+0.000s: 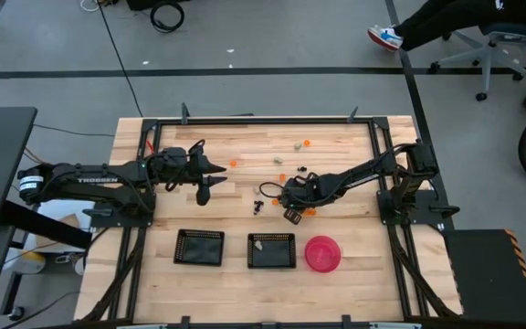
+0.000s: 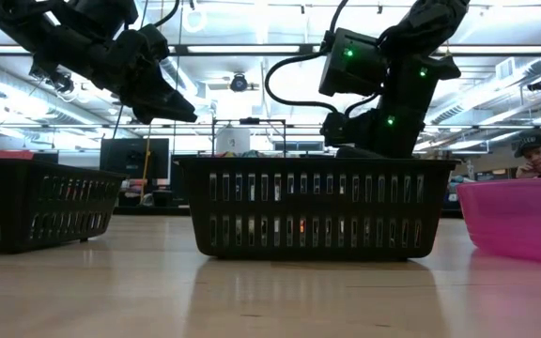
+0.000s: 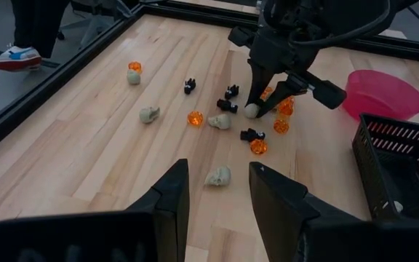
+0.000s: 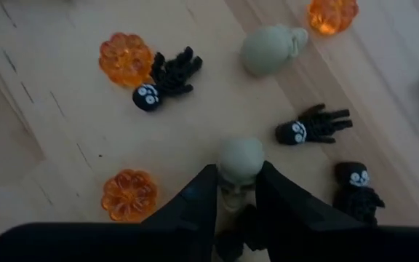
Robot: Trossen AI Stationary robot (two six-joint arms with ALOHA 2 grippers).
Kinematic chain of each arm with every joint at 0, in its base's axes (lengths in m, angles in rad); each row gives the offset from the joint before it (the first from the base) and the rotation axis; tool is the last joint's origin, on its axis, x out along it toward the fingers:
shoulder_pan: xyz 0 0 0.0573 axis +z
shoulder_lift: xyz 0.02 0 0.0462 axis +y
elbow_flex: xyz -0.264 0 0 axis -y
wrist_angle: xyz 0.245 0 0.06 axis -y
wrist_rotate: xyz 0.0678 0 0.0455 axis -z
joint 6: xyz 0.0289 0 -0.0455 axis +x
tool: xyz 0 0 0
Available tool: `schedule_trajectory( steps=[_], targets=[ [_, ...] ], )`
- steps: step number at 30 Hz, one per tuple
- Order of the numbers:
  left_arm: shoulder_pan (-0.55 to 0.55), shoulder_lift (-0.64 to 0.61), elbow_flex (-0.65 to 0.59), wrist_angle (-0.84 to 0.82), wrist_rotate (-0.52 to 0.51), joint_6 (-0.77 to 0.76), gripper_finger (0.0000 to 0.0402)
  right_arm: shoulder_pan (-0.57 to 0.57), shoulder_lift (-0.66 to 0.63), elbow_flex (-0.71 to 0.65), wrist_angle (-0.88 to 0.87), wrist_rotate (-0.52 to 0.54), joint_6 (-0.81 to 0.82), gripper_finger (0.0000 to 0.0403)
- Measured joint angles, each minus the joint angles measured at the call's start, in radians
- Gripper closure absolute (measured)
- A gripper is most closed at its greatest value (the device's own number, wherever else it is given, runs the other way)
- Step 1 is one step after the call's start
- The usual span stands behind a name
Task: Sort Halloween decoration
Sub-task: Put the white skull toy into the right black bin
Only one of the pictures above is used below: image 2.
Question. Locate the person's hand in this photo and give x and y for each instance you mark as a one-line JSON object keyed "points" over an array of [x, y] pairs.
{"points": [[526, 172]]}

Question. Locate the dark desk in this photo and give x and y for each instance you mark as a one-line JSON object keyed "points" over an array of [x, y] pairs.
{"points": [[45, 156]]}

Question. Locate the yellow pole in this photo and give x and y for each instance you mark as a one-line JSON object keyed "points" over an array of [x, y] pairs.
{"points": [[146, 164]]}

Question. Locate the person's cap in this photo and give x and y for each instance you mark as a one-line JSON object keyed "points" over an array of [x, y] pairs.
{"points": [[533, 141]]}

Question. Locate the black computer monitor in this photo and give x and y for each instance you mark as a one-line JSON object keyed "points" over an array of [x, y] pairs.
{"points": [[134, 157]]}

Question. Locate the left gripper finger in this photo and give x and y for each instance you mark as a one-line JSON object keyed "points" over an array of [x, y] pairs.
{"points": [[167, 110], [140, 118]]}

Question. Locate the pink plastic bowl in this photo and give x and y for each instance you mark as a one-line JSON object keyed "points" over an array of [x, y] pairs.
{"points": [[519, 220]]}

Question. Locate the black ceiling spotlight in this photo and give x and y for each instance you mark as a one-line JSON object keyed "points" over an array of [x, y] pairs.
{"points": [[61, 83]]}

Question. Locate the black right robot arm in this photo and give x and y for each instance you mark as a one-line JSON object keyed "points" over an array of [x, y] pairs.
{"points": [[439, 19]]}

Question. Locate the black ceiling device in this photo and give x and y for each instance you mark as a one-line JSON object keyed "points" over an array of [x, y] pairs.
{"points": [[538, 84]]}

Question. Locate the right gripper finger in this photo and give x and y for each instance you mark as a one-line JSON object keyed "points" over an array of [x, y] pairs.
{"points": [[397, 149], [360, 153]]}

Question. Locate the black overhead camera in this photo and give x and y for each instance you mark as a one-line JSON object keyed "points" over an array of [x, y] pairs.
{"points": [[239, 83]]}

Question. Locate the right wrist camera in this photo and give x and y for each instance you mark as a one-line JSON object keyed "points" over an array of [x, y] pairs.
{"points": [[345, 129]]}

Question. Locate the black metal rack frame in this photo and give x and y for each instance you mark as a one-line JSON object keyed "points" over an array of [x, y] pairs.
{"points": [[249, 120]]}

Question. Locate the black slotted plastic basket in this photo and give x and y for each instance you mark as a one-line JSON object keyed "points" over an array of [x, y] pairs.
{"points": [[317, 206], [40, 206]]}

